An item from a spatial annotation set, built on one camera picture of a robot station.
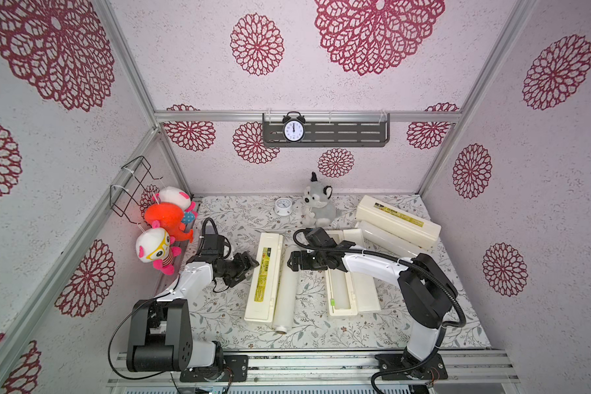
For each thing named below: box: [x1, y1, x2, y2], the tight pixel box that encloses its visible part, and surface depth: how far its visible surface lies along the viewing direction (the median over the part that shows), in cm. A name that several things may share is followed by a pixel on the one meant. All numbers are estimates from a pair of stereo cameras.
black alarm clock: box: [282, 110, 307, 143], surface depth 92 cm
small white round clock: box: [274, 197, 294, 217], surface depth 115 cm
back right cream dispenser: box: [355, 194, 442, 250], surface depth 103 cm
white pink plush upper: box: [152, 186, 197, 221], surface depth 97 cm
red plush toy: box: [144, 201, 194, 243], surface depth 90 cm
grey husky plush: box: [302, 171, 335, 229], surface depth 99 cm
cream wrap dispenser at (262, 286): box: [243, 232, 284, 324], surface depth 86 cm
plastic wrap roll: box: [273, 244, 299, 335], surface depth 85 cm
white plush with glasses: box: [135, 227, 183, 275], surface depth 82 cm
